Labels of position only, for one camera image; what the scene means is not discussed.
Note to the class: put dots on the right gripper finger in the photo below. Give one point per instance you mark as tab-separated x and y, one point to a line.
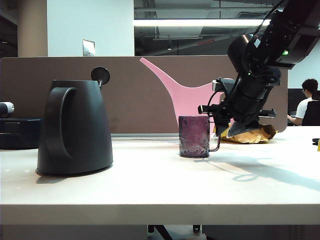
242	127
221	128

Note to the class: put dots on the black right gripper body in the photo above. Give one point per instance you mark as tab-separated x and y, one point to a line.
250	100

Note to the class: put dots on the purple textured glass cup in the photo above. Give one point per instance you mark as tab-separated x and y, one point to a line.
193	137

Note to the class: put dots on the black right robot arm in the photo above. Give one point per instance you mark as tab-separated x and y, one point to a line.
295	30

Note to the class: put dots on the black kettle with round-tipped spout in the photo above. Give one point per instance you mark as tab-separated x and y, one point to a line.
85	125

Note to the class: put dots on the yellow potato chip bag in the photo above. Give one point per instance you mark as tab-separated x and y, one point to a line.
252	139

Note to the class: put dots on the pink plastic watering can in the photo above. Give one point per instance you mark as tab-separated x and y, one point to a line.
190	100

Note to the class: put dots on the black computer monitor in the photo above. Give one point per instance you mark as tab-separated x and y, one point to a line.
293	102

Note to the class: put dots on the person in white shirt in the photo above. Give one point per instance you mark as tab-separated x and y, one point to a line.
303	107

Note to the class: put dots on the black office chair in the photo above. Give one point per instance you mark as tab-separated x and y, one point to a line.
312	115

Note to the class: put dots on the brown desk divider panel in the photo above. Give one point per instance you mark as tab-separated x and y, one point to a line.
137	100

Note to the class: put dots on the long ceiling light strip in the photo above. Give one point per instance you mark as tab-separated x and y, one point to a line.
200	22

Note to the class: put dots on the black table leg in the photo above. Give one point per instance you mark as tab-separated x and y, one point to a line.
160	233

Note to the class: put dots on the black storage box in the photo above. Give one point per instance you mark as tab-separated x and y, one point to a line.
17	135

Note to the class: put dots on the white and black cylinder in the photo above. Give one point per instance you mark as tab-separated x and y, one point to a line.
6	108

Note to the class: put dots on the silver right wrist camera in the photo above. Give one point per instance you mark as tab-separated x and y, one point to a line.
222	85

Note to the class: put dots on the black under-table bracket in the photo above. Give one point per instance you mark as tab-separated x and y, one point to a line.
196	228

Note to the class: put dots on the silver wall plate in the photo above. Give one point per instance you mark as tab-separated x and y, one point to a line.
88	48

